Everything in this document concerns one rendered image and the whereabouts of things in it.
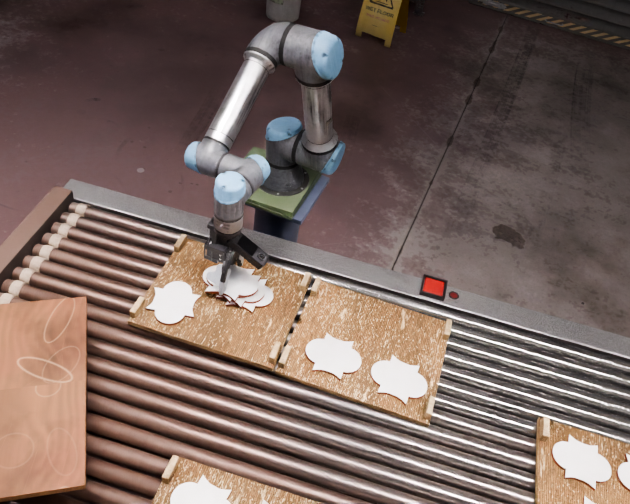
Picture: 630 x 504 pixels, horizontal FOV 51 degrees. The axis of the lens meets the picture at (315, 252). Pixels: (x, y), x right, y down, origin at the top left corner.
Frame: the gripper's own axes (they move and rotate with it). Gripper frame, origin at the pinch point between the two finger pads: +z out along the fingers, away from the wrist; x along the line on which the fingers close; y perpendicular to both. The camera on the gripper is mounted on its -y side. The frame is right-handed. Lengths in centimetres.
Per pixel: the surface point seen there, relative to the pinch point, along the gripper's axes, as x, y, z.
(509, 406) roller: 2, -82, 6
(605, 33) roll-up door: -468, -125, 91
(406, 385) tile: 10, -55, 3
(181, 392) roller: 34.8, -3.0, 5.8
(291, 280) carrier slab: -10.8, -13.9, 3.9
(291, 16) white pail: -342, 110, 92
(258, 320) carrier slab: 7.0, -11.4, 3.9
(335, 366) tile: 12.8, -35.8, 2.9
